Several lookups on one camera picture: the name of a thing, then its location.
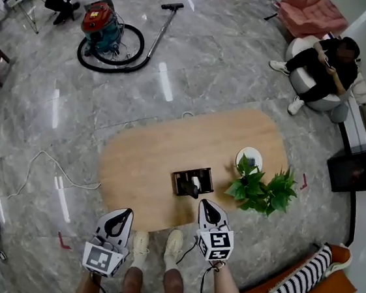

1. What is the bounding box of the pink armchair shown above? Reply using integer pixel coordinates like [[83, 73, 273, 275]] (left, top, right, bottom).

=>
[[275, 0, 351, 44]]

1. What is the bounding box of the red and teal vacuum cleaner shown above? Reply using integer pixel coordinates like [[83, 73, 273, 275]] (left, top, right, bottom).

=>
[[78, 0, 128, 56]]

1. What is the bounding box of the white floor cable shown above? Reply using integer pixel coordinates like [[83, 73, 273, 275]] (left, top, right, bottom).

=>
[[6, 146, 106, 211]]

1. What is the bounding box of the oval wooden coffee table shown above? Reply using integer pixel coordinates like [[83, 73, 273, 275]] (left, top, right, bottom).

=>
[[91, 93, 295, 248]]

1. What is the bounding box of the person's right forearm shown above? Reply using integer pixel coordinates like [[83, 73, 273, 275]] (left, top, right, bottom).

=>
[[210, 260, 255, 293]]

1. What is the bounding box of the person's right beige shoe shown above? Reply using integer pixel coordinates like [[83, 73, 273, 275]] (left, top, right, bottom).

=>
[[162, 228, 185, 264]]

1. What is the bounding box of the person's leg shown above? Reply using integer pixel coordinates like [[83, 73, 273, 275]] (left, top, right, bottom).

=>
[[161, 258, 195, 293], [122, 253, 151, 293]]

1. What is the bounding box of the white beanbag seat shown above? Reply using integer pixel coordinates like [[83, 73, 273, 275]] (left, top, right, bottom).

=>
[[279, 35, 358, 115]]

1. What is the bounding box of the person's left forearm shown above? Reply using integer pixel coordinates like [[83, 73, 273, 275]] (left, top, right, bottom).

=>
[[74, 270, 107, 293]]

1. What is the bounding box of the grey board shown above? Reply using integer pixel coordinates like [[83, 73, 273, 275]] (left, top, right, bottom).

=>
[[83, 0, 114, 14]]

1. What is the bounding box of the dark brown remote holder box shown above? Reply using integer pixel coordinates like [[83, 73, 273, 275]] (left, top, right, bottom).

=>
[[169, 163, 217, 201]]

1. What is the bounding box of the green potted plant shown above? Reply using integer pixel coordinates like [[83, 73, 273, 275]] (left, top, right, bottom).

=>
[[221, 151, 302, 220]]

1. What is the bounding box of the black vacuum hose with wand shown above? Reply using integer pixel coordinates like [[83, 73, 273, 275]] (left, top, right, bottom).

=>
[[74, 0, 185, 82]]

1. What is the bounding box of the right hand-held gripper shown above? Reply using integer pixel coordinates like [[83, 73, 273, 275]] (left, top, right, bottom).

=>
[[191, 198, 239, 265]]

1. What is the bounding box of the grey round cushion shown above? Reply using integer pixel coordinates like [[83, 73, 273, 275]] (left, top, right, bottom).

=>
[[328, 102, 351, 125]]

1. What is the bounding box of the person's right leg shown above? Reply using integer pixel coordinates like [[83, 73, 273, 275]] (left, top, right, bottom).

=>
[[161, 258, 195, 293]]

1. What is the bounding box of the person's left leg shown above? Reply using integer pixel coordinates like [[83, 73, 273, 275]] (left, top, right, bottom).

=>
[[122, 253, 151, 293]]

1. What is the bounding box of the white low bench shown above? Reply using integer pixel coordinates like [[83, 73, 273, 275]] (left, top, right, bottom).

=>
[[335, 91, 366, 157]]

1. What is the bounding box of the person's beige shoe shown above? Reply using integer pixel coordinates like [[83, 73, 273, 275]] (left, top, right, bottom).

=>
[[162, 228, 185, 264], [130, 230, 151, 261]]

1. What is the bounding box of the orange sofa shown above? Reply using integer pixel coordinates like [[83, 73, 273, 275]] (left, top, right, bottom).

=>
[[192, 228, 365, 293]]

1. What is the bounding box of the white round dish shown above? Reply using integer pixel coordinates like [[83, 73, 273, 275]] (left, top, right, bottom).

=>
[[234, 145, 266, 173]]

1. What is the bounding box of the cream tote bag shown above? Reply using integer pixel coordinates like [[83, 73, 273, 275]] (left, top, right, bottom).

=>
[[350, 72, 366, 105]]

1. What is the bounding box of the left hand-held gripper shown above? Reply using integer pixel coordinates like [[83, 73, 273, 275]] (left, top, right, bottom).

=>
[[80, 202, 136, 281]]

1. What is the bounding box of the person's left beige shoe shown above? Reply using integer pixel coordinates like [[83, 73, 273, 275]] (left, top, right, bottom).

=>
[[130, 230, 151, 261]]

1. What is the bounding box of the black glass-door cabinet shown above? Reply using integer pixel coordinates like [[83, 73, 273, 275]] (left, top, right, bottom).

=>
[[324, 128, 366, 196]]

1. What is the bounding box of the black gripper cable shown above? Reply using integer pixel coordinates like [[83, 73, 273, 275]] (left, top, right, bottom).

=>
[[172, 236, 225, 293]]

